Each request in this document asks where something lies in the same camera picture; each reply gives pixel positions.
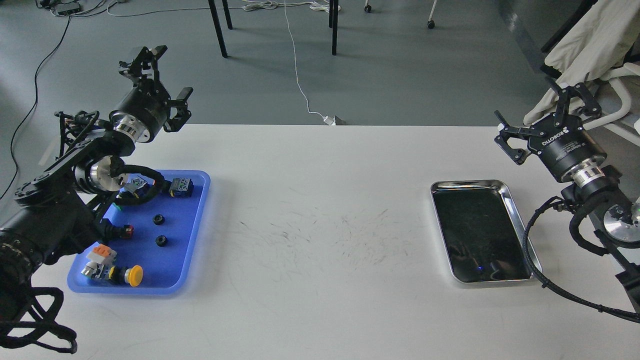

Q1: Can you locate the white power adapter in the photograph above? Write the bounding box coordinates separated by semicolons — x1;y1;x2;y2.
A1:
323;115;346;126

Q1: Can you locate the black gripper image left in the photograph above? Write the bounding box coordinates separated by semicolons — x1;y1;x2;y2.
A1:
109;45;194;143

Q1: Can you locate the small black gear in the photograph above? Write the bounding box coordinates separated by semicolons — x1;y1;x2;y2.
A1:
154;235;169;248
151;214;165;226

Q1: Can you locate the black table leg right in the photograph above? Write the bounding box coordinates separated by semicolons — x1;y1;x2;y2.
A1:
328;0;339;56

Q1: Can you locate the orange white connector block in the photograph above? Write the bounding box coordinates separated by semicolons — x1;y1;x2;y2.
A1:
80;244;118;280

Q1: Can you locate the black table leg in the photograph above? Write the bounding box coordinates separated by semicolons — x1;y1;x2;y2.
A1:
328;0;339;56
207;0;234;59

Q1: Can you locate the red push button switch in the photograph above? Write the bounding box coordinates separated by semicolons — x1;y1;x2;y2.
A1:
167;177;195;198

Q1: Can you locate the white chair frame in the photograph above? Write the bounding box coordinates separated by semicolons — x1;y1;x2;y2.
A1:
584;63;640;147

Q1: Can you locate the green push button switch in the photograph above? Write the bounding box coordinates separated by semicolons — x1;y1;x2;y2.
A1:
114;176;151;208

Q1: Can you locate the yellow push button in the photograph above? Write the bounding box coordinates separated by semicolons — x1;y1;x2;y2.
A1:
107;265;144;287

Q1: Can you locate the silver metal tray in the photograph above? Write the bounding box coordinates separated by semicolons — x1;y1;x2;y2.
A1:
430;179;534;287

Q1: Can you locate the white cable on floor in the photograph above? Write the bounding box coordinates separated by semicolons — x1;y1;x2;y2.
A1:
242;0;342;123

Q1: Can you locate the beige cloth on chair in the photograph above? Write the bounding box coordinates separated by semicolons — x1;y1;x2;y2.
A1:
523;0;640;127

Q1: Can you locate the black power strip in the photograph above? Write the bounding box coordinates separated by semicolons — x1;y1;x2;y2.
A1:
53;0;82;17

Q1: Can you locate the black push button switch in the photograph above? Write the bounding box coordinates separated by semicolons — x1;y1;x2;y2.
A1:
113;224;135;240

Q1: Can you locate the black robotiq gripper right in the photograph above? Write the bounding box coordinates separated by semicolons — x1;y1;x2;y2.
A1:
494;76;608;183

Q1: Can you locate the black table leg left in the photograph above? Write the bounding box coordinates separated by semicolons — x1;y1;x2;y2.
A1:
207;0;234;59

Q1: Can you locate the blue plastic tray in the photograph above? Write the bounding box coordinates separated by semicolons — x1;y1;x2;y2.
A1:
67;170;211;296

